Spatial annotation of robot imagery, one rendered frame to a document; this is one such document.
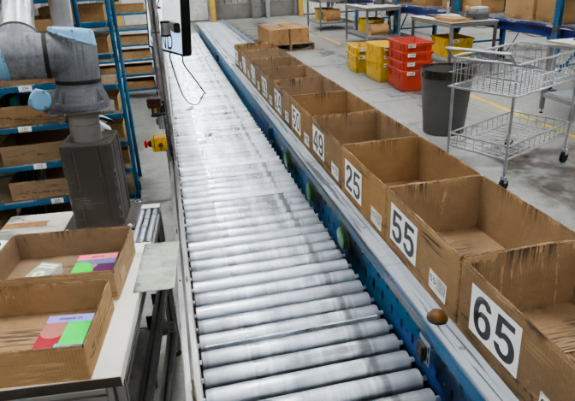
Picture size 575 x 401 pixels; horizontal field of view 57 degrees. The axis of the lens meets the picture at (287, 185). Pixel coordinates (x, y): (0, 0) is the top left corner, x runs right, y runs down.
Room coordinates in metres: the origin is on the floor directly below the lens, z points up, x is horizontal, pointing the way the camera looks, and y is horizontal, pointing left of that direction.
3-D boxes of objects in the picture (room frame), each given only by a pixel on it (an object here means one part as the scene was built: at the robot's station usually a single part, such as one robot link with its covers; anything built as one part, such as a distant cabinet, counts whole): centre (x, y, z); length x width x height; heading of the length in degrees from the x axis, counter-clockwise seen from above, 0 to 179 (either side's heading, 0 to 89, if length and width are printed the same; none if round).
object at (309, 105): (2.32, -0.21, 0.96); 0.39 x 0.29 x 0.17; 12
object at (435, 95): (5.15, -1.61, 0.32); 0.50 x 0.50 x 0.64
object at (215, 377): (1.03, -0.02, 0.72); 0.52 x 0.05 x 0.05; 102
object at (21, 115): (2.74, 1.29, 0.99); 0.40 x 0.30 x 0.10; 99
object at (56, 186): (2.74, 1.28, 0.59); 0.40 x 0.30 x 0.10; 100
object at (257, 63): (3.48, 0.03, 0.96); 0.39 x 0.29 x 0.17; 12
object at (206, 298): (1.35, 0.05, 0.72); 0.52 x 0.05 x 0.05; 102
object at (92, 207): (1.85, 0.71, 0.91); 0.26 x 0.26 x 0.33; 6
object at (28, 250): (1.42, 0.70, 0.80); 0.38 x 0.28 x 0.10; 94
